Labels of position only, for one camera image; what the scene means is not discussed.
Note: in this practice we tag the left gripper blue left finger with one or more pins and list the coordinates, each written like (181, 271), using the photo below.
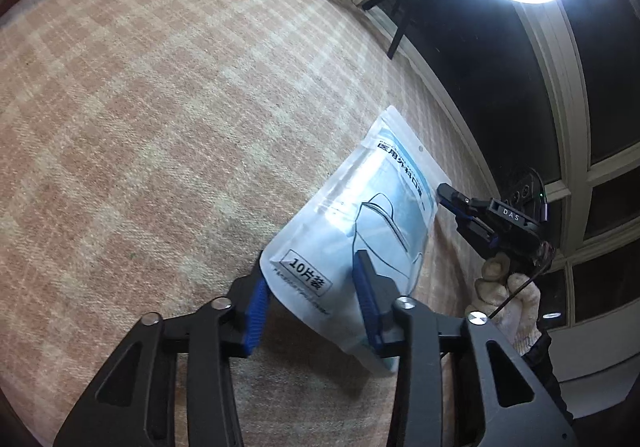
(252, 306)

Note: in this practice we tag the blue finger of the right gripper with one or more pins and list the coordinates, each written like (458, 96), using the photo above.
(460, 205)
(481, 238)

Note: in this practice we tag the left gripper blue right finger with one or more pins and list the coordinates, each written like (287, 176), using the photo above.
(376, 296)

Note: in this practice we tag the face mask package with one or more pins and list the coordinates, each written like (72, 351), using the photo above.
(382, 199)

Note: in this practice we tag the right white gloved hand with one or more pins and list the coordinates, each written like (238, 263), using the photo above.
(514, 314)

